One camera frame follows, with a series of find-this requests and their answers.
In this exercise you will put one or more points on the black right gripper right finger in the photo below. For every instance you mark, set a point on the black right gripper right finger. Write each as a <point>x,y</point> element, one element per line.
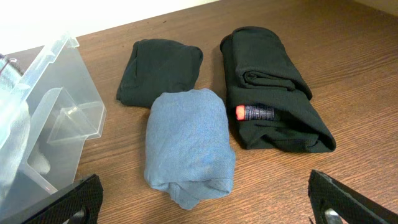
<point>334,202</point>

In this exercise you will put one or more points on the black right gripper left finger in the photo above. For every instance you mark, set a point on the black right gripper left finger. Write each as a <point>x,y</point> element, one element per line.
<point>79,202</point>

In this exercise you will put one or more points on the light blue jeans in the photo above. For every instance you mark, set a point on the light blue jeans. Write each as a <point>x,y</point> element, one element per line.
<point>15,124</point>

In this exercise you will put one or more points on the clear plastic storage bin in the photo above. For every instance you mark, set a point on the clear plastic storage bin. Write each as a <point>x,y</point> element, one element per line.
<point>65,111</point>

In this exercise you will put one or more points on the black rolled garment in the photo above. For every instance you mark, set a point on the black rolled garment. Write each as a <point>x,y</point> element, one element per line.
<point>259,72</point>

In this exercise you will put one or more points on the blue rolled cloth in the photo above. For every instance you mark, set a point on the blue rolled cloth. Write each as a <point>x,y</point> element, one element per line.
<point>188,154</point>

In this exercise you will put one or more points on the dark green folded cloth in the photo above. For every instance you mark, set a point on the dark green folded cloth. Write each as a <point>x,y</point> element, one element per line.
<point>158,66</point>

